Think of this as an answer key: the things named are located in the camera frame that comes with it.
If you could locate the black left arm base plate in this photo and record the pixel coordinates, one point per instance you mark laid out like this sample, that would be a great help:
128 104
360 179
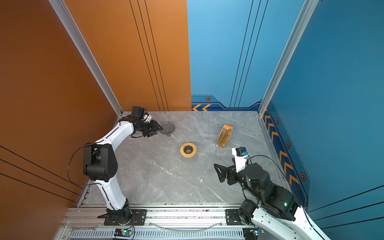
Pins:
125 218

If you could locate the aluminium corner post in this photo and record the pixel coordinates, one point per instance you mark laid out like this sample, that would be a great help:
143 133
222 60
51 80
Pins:
292 43
75 34

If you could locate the green circuit board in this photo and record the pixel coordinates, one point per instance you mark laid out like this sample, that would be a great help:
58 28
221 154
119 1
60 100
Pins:
252 233
123 234

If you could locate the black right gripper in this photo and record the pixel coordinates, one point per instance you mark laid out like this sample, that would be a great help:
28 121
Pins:
231 172

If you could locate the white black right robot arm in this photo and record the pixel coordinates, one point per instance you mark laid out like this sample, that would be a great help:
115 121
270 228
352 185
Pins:
277 211

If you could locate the wooden ring dripper stand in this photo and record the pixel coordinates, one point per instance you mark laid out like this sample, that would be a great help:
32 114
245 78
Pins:
188 150

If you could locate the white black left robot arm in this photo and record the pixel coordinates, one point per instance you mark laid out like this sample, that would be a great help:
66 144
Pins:
100 163

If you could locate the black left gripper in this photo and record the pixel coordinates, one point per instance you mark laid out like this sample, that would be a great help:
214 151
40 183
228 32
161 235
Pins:
155 128

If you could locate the green circuit board right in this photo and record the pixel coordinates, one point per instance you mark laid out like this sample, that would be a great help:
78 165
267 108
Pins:
252 233

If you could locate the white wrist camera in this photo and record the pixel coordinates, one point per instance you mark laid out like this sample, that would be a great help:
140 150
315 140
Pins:
146 117
241 158

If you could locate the aluminium right corner post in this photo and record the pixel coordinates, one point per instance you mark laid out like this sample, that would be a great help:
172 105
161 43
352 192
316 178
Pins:
292 43

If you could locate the aluminium left corner post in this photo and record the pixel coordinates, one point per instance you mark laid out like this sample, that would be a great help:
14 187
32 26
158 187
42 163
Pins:
75 34

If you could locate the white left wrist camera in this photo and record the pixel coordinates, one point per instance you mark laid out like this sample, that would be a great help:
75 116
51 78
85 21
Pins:
146 117

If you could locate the aluminium front rail frame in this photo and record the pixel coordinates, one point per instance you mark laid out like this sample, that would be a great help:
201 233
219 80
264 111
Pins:
163 222

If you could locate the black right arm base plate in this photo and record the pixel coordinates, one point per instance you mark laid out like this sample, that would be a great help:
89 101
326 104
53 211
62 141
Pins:
233 217

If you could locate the green circuit board left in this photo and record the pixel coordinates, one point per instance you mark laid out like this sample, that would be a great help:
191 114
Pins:
123 234

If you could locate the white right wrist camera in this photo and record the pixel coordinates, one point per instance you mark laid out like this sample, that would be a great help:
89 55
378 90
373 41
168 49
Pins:
241 158

